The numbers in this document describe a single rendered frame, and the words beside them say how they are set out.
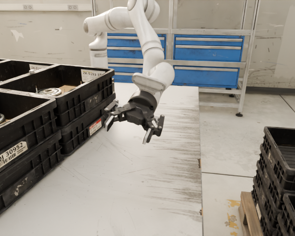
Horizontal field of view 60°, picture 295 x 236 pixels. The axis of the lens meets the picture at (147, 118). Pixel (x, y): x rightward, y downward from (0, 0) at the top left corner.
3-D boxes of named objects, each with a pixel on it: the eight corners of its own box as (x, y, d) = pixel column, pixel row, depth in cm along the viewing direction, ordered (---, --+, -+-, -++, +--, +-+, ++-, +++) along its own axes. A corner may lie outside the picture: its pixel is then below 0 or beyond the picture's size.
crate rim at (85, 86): (60, 68, 124) (59, 63, 123) (116, 74, 114) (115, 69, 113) (-12, 94, 90) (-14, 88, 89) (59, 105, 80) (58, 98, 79)
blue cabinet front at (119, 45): (105, 81, 308) (102, 33, 284) (165, 84, 297) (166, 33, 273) (105, 82, 305) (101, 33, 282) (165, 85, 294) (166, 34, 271)
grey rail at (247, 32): (96, 31, 291) (96, 26, 289) (252, 34, 265) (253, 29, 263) (93, 32, 282) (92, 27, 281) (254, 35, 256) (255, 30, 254)
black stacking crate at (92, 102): (63, 87, 128) (60, 65, 123) (116, 94, 118) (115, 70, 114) (-4, 119, 94) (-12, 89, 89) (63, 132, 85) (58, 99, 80)
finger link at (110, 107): (118, 108, 67) (109, 120, 63) (111, 106, 68) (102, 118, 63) (119, 99, 66) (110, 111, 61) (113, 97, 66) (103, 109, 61)
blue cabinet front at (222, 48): (172, 84, 295) (173, 34, 272) (236, 88, 284) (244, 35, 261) (171, 85, 293) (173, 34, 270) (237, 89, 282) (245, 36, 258)
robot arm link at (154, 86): (132, 73, 65) (139, 64, 70) (126, 108, 72) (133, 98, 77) (165, 84, 64) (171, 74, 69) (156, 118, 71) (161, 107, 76)
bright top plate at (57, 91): (45, 88, 112) (44, 87, 112) (65, 90, 110) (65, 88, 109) (30, 96, 103) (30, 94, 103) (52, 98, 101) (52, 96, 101)
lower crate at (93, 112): (66, 107, 132) (62, 85, 127) (118, 116, 123) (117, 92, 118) (2, 145, 98) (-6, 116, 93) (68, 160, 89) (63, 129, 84)
